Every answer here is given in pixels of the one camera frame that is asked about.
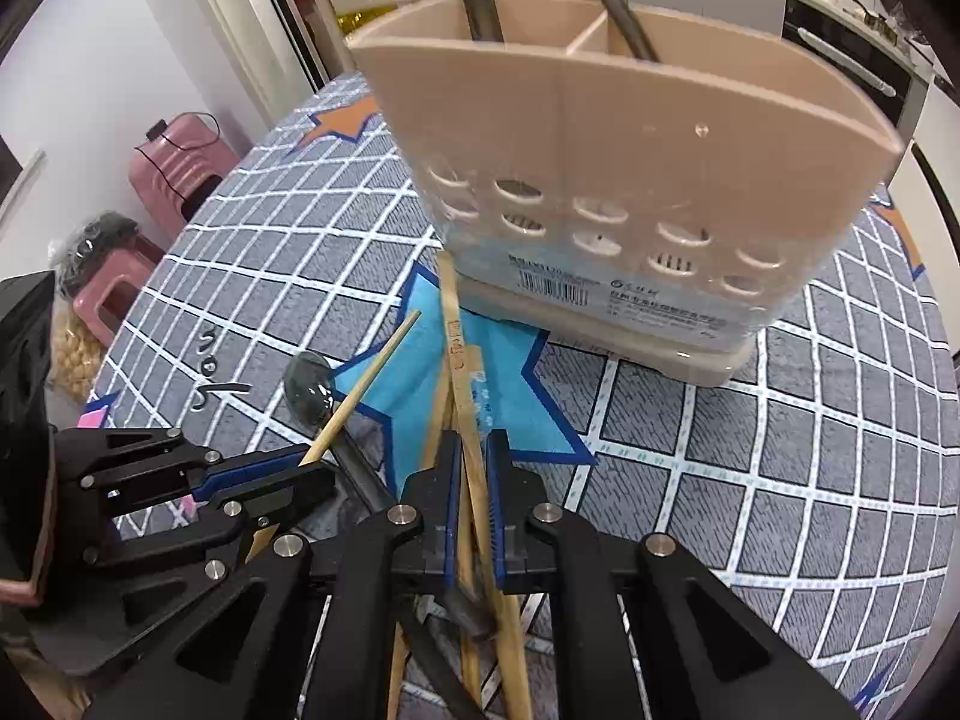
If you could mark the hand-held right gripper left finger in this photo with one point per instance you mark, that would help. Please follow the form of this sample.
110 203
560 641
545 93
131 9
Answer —
452 499

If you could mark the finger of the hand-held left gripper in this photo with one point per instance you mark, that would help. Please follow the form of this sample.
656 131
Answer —
285 495
247 474

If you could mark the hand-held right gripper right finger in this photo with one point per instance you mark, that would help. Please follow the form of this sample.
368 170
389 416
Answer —
495 499

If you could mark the metal spoon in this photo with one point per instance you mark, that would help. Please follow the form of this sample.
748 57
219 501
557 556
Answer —
307 390

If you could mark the blue patterned wooden chopstick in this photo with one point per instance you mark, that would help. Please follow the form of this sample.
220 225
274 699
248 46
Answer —
476 382

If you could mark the beige plastic utensil holder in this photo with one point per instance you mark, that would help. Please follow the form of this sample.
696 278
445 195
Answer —
637 127

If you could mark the bag of yellow snacks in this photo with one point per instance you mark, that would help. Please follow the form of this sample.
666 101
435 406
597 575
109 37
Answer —
75 352

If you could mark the pink plastic stool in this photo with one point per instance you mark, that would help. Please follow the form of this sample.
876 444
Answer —
180 165
112 277

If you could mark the dark plastic bag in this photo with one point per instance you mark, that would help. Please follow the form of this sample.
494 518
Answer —
97 236

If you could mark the grey checked star tablecloth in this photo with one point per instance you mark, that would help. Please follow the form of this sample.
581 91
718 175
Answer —
750 465

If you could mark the yellow oil bottle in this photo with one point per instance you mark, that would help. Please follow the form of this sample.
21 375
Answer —
358 22

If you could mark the black built-in oven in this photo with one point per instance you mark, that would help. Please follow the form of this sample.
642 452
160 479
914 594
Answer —
832 30

